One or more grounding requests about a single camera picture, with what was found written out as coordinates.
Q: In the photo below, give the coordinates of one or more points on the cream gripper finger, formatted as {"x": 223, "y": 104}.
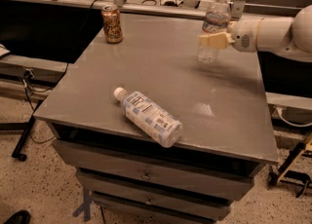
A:
{"x": 220, "y": 40}

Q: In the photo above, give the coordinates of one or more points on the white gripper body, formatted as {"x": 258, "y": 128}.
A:
{"x": 244, "y": 35}

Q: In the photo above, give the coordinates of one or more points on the clear water bottle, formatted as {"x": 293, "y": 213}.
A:
{"x": 216, "y": 20}

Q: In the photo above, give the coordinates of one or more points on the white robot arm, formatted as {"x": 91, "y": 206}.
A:
{"x": 287, "y": 37}

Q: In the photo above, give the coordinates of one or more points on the blue plastic bottle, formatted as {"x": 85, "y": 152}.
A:
{"x": 159, "y": 124}

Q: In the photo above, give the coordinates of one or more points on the white power strip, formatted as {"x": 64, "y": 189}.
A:
{"x": 172, "y": 3}

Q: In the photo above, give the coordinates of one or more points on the grey drawer cabinet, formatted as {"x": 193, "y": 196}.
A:
{"x": 226, "y": 138}

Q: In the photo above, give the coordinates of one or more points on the gold soda can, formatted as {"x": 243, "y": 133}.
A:
{"x": 111, "y": 24}

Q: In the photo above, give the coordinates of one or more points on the black stand leg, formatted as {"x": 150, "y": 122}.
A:
{"x": 25, "y": 127}

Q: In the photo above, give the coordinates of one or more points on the black shoe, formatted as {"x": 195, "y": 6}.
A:
{"x": 20, "y": 217}

